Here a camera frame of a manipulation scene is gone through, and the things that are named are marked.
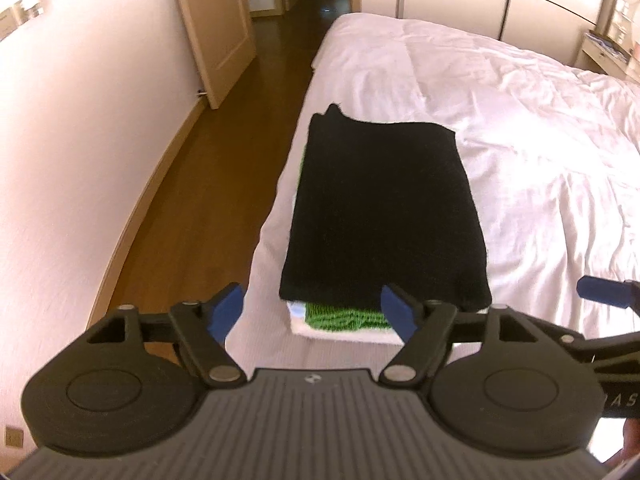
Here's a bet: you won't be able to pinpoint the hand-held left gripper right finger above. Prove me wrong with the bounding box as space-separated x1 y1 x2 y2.
379 284 538 390

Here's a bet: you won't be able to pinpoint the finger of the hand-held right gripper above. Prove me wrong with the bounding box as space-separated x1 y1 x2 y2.
532 324 640 362
576 275 640 317

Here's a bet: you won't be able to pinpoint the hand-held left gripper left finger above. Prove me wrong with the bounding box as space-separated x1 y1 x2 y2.
86 282 247 390

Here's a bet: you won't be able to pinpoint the black knit garment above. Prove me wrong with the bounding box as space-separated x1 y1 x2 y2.
278 102 493 311

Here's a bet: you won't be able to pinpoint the person's right hand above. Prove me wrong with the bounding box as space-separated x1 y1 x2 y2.
607 417 640 468

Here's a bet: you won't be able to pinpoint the cream folded garment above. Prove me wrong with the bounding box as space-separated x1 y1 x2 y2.
284 300 407 347

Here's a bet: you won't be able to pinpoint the green folded knit garment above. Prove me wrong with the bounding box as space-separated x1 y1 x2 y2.
298 145 396 333

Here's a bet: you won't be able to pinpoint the pale bed duvet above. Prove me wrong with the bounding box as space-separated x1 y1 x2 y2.
225 12 640 376

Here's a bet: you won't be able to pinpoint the cream bedside shelf unit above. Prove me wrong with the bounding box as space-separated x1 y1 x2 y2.
574 0 640 78

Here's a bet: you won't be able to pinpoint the blue patterned papers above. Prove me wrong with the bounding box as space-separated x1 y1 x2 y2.
587 30 632 63

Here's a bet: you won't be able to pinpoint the wooden room door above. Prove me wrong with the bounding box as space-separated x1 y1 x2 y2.
167 0 257 110

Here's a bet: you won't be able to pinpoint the wall picture frame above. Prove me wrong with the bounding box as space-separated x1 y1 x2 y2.
20 0 47 23
0 7 23 41

